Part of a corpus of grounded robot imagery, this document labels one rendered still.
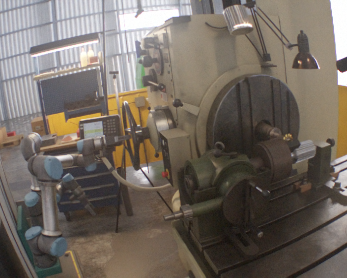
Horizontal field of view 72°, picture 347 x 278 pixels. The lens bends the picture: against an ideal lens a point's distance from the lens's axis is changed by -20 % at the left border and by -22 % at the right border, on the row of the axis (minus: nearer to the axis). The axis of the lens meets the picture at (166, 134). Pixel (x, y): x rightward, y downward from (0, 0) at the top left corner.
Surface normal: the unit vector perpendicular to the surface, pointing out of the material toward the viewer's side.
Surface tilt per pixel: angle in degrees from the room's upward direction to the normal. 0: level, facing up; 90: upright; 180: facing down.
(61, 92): 90
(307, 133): 90
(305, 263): 0
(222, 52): 90
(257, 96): 90
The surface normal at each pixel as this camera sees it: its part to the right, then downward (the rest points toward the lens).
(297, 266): -0.12, -0.95
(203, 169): 0.05, -0.65
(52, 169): 0.93, -0.15
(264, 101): 0.26, 0.23
